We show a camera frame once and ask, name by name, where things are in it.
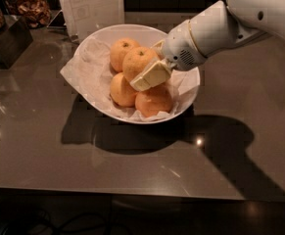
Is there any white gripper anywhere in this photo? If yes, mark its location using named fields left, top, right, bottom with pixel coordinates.
left=130, top=20, right=207, bottom=91

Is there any orange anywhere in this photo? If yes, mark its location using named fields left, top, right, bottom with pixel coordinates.
left=110, top=72, right=137, bottom=107
left=110, top=37, right=140, bottom=72
left=135, top=84, right=173, bottom=118
left=122, top=46, right=159, bottom=82

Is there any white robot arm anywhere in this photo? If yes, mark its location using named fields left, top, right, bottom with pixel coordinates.
left=130, top=0, right=285, bottom=91

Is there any white ceramic bowl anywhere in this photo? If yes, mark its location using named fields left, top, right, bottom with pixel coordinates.
left=72, top=23, right=202, bottom=125

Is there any white paper liner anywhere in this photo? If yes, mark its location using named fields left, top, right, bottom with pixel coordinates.
left=61, top=37, right=201, bottom=124

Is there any white paper menu sign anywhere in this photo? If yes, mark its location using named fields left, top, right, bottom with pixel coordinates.
left=60, top=0, right=124, bottom=43

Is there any glass jar of dried fruit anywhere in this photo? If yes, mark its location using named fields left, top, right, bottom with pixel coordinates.
left=3, top=0, right=51, bottom=28

